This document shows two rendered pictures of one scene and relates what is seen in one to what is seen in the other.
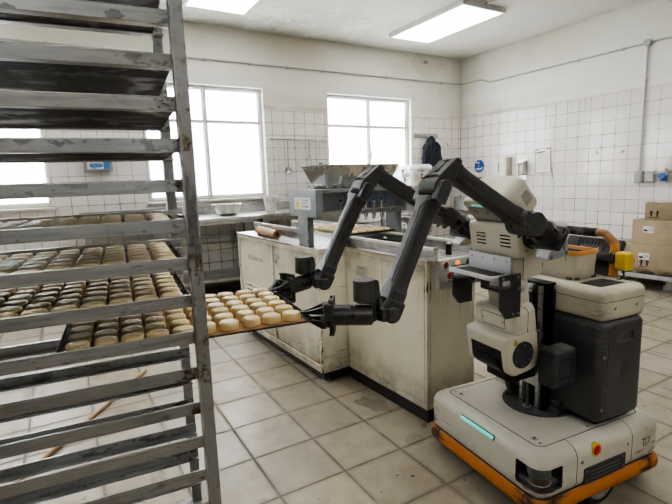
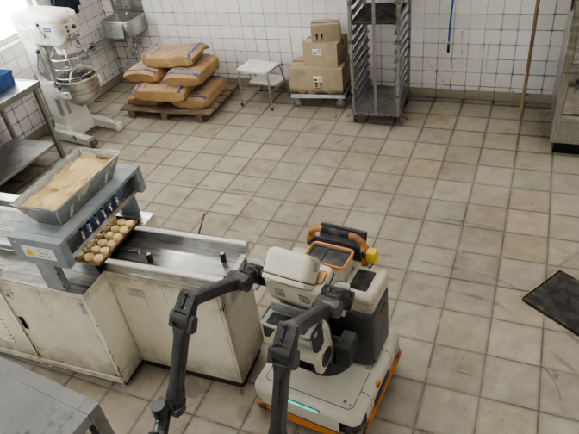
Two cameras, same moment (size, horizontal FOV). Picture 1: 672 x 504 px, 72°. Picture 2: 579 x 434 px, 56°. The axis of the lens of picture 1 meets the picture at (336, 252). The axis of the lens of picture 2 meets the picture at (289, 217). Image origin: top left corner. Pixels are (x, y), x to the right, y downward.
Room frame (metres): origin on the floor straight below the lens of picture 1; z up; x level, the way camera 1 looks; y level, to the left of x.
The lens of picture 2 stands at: (0.24, 0.32, 2.72)
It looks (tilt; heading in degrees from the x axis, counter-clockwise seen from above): 37 degrees down; 327
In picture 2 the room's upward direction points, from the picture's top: 8 degrees counter-clockwise
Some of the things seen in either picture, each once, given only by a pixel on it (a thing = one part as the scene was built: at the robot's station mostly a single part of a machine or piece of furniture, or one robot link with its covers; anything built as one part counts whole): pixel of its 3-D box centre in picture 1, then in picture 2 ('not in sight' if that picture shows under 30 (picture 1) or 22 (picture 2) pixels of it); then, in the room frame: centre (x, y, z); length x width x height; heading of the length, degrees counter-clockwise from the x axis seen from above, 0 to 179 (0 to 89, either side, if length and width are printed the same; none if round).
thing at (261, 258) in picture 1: (317, 290); (59, 286); (3.35, 0.14, 0.42); 1.28 x 0.72 x 0.84; 32
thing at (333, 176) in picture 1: (351, 176); (72, 187); (2.95, -0.11, 1.25); 0.56 x 0.29 x 0.14; 122
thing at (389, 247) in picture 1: (324, 236); (64, 256); (2.97, 0.07, 0.87); 2.01 x 0.03 x 0.07; 32
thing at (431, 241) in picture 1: (360, 232); (95, 224); (3.12, -0.17, 0.87); 2.01 x 0.03 x 0.07; 32
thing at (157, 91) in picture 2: not in sight; (165, 87); (5.95, -1.96, 0.32); 0.72 x 0.42 x 0.17; 34
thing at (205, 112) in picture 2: not in sight; (181, 100); (6.06, -2.15, 0.06); 1.20 x 0.80 x 0.11; 32
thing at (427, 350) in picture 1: (405, 317); (190, 309); (2.52, -0.38, 0.45); 0.70 x 0.34 x 0.90; 32
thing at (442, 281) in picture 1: (454, 271); (237, 278); (2.22, -0.58, 0.77); 0.24 x 0.04 x 0.14; 122
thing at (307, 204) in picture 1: (352, 214); (88, 223); (2.95, -0.11, 1.01); 0.72 x 0.33 x 0.34; 122
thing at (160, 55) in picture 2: not in sight; (174, 54); (6.03, -2.19, 0.62); 0.72 x 0.42 x 0.17; 36
